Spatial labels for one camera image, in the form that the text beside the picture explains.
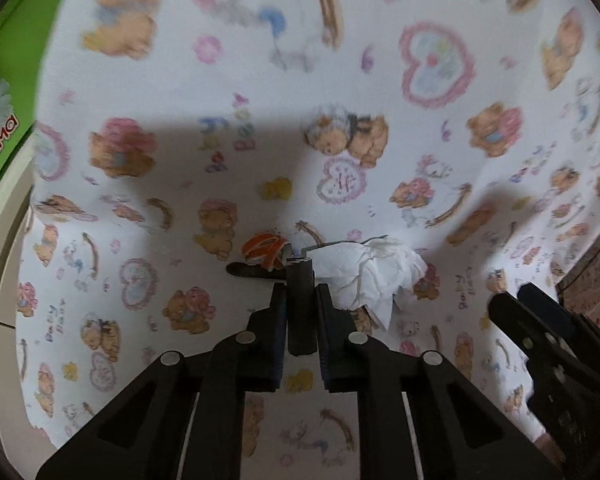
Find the green daisy print box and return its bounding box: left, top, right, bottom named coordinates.
left=0, top=0, right=78, bottom=221

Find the white tissue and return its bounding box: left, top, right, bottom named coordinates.
left=325, top=236, right=428, bottom=332

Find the orange and white wrapper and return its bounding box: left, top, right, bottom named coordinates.
left=244, top=231, right=292, bottom=269

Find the bear print white blanket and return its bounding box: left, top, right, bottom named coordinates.
left=17, top=0, right=600, bottom=480

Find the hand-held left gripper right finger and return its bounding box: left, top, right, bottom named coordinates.
left=317, top=284, right=563, bottom=480

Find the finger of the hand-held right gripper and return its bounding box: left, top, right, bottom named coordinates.
left=517, top=282, right=600, bottom=367
left=489, top=292, right=600, bottom=386

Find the black flat stick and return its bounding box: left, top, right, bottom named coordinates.
left=226, top=261, right=276, bottom=279

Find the dark grey cylindrical tube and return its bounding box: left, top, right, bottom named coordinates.
left=286, top=256, right=316, bottom=356

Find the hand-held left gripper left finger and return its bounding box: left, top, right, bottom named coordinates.
left=35, top=284, right=287, bottom=480

